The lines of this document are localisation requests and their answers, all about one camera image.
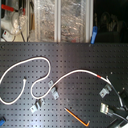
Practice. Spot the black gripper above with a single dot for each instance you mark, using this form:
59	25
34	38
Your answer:
120	114

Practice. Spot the orange hex key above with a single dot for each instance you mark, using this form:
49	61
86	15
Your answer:
77	118

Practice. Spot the clear plastic bin right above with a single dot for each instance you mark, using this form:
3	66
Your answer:
73	20

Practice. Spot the clear plastic bin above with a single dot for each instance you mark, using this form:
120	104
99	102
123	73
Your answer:
44	20
73	20

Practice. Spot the blue object bottom left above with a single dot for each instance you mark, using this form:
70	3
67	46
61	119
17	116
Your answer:
2	120

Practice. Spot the clear plastic bin left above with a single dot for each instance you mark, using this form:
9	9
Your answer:
44	20

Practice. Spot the grey cable clip middle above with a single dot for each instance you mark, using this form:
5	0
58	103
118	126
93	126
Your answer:
53	90

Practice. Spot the grey cable clip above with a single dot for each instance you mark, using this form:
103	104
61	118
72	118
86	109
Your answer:
53	90
37	105

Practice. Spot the grey cable clip left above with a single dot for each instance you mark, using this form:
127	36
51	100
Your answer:
37	105

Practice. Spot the blue clamp handle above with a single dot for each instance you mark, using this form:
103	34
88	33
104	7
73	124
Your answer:
94	34

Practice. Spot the white device with cables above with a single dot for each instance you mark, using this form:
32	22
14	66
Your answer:
15	20

